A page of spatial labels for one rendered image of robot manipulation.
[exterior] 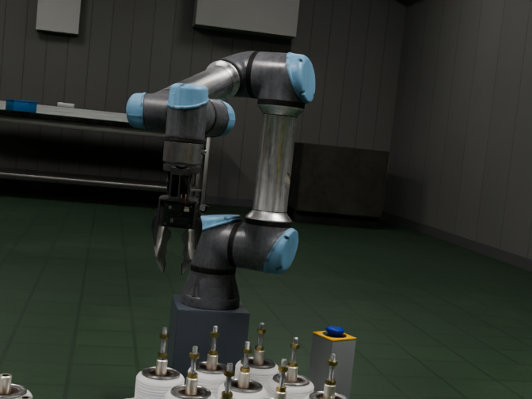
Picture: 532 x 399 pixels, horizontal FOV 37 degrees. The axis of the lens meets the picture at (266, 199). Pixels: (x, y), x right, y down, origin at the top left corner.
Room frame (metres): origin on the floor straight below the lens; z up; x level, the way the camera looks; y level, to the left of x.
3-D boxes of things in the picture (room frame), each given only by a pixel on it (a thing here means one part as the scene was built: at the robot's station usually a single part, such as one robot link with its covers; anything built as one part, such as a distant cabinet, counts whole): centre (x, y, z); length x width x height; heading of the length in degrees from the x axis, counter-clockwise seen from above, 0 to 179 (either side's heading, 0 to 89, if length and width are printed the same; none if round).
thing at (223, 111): (1.61, 0.14, 0.76); 0.11 x 0.11 x 0.08; 68
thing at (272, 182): (1.94, -0.01, 0.67); 0.15 x 0.12 x 0.55; 68
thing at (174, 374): (1.52, 0.17, 0.25); 0.08 x 0.08 x 0.01
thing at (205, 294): (1.99, 0.12, 0.35); 0.15 x 0.15 x 0.10
